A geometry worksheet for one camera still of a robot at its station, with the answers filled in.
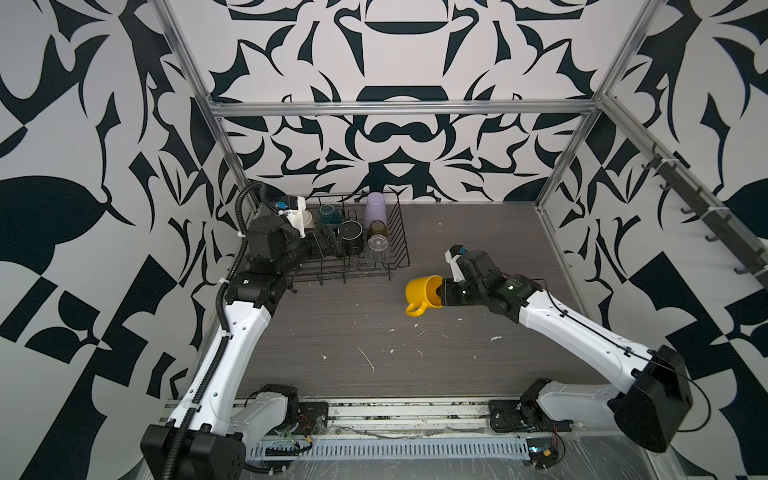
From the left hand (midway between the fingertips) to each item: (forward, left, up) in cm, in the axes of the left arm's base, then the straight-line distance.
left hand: (325, 223), depth 73 cm
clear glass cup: (+8, -12, -24) cm, 28 cm away
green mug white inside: (+20, +3, -18) cm, 27 cm away
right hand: (-9, -27, -16) cm, 33 cm away
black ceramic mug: (+12, -4, -20) cm, 24 cm away
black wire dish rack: (+35, -3, -31) cm, 47 cm away
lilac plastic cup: (+23, -12, -20) cm, 33 cm away
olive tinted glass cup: (+17, -12, -23) cm, 31 cm away
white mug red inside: (+21, +11, -21) cm, 32 cm away
